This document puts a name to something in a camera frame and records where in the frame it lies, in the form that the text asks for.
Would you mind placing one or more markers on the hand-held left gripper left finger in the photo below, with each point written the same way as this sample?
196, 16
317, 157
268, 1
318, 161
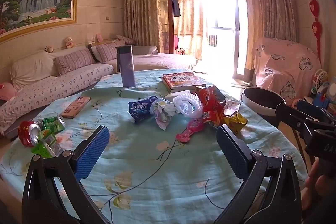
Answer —
92, 152

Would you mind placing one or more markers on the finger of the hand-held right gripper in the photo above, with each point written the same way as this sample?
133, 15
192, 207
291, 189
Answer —
315, 109
291, 115

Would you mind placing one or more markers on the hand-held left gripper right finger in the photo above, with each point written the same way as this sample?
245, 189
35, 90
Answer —
231, 151

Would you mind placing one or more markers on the yellow wrapper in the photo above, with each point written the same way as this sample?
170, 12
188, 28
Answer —
235, 121

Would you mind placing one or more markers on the white round trash bin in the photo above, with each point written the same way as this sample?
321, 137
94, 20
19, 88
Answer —
262, 98

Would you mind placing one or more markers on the white paper slip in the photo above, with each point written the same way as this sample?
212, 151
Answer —
232, 107

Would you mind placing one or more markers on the pink plastic toy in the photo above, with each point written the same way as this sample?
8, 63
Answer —
191, 130

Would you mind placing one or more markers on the red snack wrapper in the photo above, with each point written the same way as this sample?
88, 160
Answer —
210, 103

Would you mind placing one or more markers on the white foam fruit net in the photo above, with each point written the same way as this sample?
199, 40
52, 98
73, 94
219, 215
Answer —
187, 106

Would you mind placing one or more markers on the blue wrapper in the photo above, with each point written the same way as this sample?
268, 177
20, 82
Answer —
140, 108

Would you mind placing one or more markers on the crushed red can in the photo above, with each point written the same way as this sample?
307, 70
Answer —
26, 134

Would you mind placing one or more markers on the patterned tissue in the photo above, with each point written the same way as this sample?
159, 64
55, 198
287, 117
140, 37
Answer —
164, 112

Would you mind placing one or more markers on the person's right hand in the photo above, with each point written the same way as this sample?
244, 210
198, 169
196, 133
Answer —
319, 187

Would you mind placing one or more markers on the blue toy box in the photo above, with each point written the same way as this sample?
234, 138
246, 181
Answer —
321, 100

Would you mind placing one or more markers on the white plastic basket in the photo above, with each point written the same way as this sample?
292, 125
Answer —
320, 78

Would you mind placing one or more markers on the pink heart-print cover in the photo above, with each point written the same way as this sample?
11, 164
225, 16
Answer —
286, 66

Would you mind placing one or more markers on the teal floral tablecloth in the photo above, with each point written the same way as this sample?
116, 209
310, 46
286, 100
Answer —
147, 166

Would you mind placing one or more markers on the sofa with floral cover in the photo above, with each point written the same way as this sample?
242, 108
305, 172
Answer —
47, 90

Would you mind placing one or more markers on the white power bank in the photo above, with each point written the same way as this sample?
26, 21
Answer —
170, 96

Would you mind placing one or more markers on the orange-edged book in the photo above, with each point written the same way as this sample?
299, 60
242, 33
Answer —
168, 87

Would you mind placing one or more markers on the purple water bottle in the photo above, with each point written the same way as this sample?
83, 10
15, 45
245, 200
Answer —
127, 69

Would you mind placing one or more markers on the striped pillow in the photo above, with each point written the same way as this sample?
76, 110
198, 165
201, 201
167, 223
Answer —
109, 50
124, 39
73, 61

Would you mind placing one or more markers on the beige patterned curtain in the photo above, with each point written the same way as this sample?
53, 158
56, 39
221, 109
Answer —
267, 19
141, 11

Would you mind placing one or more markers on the white pillow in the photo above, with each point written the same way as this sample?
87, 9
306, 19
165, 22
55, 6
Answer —
31, 69

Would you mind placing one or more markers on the large pink plush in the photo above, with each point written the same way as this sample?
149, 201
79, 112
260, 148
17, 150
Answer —
7, 91

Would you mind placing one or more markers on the checkered cloth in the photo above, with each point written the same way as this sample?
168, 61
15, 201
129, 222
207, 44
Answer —
214, 41

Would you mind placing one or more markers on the small cream teddy bear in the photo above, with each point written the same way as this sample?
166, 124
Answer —
49, 49

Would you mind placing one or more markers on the white teddy bear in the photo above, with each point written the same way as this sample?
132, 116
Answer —
69, 42

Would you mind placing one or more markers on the pink plush toy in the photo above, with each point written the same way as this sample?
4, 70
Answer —
99, 37

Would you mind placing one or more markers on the sheer balcony curtain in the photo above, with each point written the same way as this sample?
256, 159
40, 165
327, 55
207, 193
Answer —
189, 11

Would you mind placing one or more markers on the framed waterfall painting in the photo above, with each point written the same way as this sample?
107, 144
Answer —
36, 3

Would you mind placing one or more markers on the red heart wall decoration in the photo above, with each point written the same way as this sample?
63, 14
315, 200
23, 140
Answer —
312, 6

